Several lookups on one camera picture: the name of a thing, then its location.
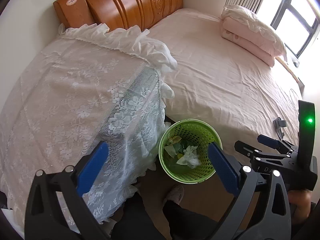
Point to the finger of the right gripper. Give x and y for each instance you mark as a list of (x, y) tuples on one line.
[(282, 146), (247, 150)]

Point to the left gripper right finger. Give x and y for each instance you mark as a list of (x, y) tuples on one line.
[(271, 218)]

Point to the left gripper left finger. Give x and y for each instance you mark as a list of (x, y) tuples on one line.
[(43, 216)]

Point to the white blue paper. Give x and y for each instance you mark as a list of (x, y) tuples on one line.
[(189, 157)]

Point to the green white plastic bag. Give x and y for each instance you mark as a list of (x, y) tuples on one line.
[(176, 145)]

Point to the green mesh trash bin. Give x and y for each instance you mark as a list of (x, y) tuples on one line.
[(200, 134)]

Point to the person's right hand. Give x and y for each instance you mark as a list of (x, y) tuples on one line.
[(302, 201)]

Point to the grey clip on bed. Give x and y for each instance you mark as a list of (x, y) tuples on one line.
[(278, 125)]

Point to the bed with pink sheet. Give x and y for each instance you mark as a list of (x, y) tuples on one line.
[(224, 85)]

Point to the pink slipper foot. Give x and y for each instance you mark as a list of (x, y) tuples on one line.
[(176, 194)]

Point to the folded pink quilt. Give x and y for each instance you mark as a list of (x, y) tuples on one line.
[(245, 45)]

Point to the white frilled pillow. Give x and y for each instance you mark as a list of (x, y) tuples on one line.
[(244, 23)]

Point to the dark framed window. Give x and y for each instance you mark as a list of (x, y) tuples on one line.
[(296, 24)]

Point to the wooden headboard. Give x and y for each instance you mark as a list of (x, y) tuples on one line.
[(114, 13)]

